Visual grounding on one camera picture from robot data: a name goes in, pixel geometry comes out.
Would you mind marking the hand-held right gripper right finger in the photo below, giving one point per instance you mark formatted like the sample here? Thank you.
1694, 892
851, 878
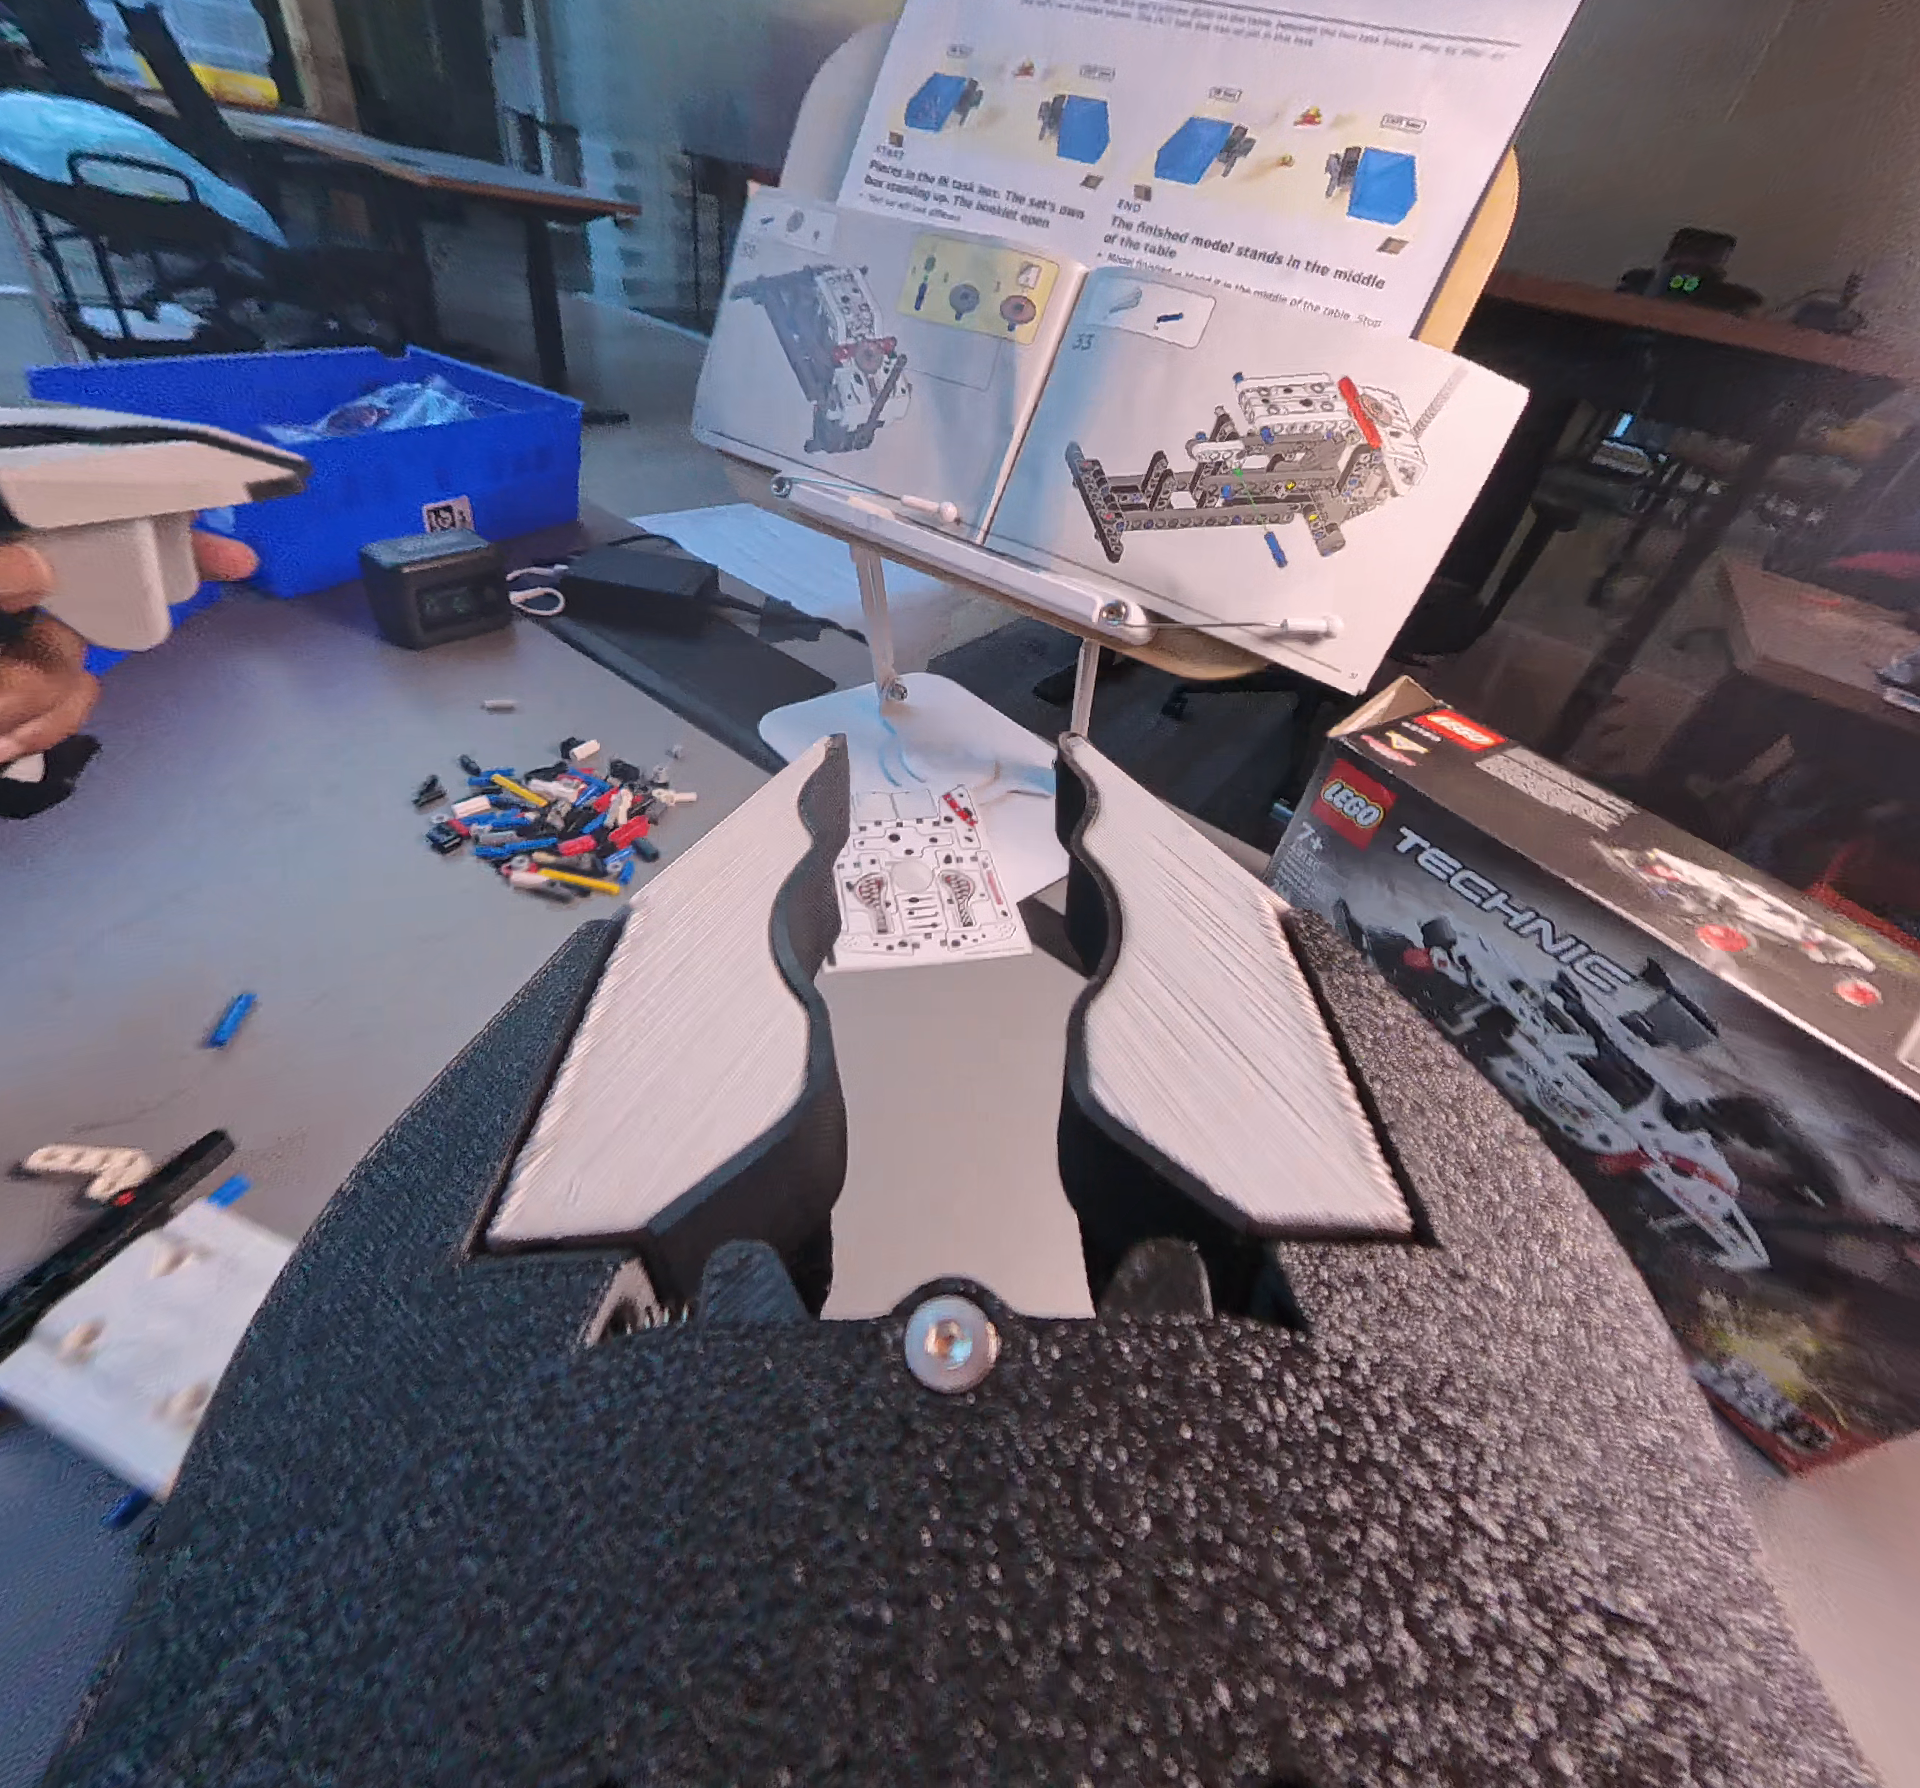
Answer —
1247, 1071

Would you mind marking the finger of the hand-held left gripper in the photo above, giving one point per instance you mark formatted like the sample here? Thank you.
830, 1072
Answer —
119, 485

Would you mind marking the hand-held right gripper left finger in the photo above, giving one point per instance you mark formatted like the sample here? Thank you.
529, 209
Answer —
661, 1071

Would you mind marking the toy brick model car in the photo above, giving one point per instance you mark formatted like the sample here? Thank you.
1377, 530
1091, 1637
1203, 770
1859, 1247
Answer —
150, 1368

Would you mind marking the instruction booklet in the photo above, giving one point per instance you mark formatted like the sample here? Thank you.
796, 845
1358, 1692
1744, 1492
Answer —
1141, 395

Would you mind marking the person's left hand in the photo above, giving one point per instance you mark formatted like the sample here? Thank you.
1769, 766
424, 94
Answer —
32, 678

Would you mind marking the blue storage bin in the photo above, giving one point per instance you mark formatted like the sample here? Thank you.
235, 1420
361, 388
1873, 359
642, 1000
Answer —
361, 514

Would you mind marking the clear plastic bag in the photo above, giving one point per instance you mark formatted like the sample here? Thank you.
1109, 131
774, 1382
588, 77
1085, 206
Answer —
375, 416

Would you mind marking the pile of small brick pieces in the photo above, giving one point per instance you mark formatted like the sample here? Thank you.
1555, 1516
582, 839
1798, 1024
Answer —
557, 823

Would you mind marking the black toy set box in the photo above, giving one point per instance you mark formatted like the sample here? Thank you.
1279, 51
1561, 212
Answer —
1561, 1071

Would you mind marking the sticker sheet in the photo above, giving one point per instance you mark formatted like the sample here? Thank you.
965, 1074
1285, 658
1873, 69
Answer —
932, 889

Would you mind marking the small black box device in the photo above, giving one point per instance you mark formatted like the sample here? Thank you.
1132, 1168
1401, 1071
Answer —
435, 596

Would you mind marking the book stand with white base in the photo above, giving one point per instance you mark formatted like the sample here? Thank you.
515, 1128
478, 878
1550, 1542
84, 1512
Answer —
856, 725

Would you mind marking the blue brick pin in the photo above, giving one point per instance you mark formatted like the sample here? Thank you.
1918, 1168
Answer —
231, 1018

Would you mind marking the dark background table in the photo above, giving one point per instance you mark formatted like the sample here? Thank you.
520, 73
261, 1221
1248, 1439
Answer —
452, 170

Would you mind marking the black power brick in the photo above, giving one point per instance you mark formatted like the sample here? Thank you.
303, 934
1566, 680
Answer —
638, 583

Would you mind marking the white angled brick piece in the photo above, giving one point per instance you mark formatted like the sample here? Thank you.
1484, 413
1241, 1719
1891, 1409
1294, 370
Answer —
84, 1170

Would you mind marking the wooden side table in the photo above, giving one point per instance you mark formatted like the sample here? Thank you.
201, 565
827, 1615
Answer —
1831, 636

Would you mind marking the wooden background table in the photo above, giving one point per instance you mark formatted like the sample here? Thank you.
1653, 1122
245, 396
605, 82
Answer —
1711, 334

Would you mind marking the dark device with green light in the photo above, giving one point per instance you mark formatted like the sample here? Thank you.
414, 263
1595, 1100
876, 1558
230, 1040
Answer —
1695, 275

